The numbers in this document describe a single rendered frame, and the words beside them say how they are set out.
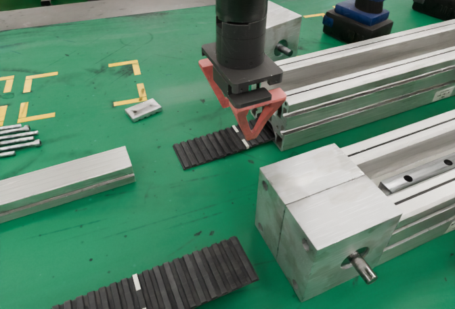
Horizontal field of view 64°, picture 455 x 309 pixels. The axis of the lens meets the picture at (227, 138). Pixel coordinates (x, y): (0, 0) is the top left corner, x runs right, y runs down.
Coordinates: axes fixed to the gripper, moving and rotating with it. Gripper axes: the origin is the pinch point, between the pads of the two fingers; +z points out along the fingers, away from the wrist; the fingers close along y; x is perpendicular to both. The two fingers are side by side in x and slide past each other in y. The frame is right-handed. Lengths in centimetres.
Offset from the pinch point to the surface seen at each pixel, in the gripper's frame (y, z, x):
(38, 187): -0.8, 1.4, 26.1
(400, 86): -4.9, -1.6, -23.7
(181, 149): 1.4, 4.1, 8.2
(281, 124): -3.7, 0.0, -4.6
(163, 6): 190, 58, -39
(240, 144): -1.4, 3.9, 0.2
